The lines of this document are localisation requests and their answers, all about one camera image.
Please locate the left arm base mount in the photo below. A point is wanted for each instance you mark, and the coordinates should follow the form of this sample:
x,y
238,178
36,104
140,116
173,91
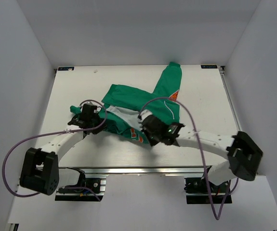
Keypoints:
x,y
80,185

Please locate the dark label sticker corner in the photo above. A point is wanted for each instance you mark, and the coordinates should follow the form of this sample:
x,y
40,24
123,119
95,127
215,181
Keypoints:
x,y
209,66
65,68

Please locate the aluminium right side rail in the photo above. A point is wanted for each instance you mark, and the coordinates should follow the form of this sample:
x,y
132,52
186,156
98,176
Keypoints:
x,y
232,107

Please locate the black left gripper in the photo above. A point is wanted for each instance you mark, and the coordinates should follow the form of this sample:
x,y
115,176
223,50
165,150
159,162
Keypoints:
x,y
94,132

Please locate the dark label sticker left corner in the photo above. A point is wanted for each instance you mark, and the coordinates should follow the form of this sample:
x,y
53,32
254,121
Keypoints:
x,y
65,68

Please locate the dark label sticker right corner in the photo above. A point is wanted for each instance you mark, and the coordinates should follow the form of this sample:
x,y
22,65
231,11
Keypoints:
x,y
209,66

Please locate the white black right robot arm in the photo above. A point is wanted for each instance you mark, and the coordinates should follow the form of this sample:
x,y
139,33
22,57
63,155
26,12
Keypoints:
x,y
242,155

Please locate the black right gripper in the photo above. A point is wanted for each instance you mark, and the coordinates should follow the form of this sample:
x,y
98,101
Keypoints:
x,y
152,142

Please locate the aluminium front table rail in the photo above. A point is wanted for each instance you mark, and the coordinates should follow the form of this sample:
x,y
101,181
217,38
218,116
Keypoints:
x,y
182,171

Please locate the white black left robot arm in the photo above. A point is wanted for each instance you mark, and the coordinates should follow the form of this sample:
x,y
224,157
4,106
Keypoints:
x,y
40,170

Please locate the green kids varsity jacket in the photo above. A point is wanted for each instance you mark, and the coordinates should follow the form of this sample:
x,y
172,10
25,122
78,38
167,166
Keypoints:
x,y
122,104

